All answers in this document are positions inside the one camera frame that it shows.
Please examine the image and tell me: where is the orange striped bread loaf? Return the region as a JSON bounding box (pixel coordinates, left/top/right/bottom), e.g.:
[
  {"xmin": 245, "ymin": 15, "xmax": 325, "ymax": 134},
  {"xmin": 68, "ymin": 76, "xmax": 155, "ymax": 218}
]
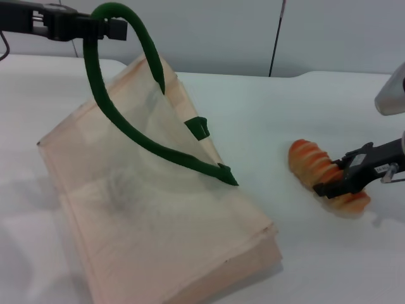
[{"xmin": 287, "ymin": 138, "xmax": 371, "ymax": 219}]

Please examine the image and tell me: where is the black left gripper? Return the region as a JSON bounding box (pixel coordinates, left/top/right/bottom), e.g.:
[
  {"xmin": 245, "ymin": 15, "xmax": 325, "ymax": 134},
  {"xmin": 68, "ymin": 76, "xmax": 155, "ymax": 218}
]
[{"xmin": 0, "ymin": 1, "xmax": 128, "ymax": 42}]

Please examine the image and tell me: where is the thin black pole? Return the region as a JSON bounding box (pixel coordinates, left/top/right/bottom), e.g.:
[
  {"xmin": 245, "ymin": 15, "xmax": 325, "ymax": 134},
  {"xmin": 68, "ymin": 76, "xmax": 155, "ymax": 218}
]
[{"xmin": 268, "ymin": 0, "xmax": 287, "ymax": 78}]

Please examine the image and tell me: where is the white handbag with green handles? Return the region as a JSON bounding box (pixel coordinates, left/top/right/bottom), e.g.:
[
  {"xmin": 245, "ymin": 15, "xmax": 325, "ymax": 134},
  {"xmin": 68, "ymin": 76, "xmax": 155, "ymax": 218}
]
[{"xmin": 36, "ymin": 2, "xmax": 285, "ymax": 304}]

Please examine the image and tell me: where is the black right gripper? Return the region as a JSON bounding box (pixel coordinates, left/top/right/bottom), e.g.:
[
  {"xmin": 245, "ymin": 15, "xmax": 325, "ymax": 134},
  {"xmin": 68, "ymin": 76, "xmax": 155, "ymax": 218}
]
[{"xmin": 313, "ymin": 137, "xmax": 405, "ymax": 200}]

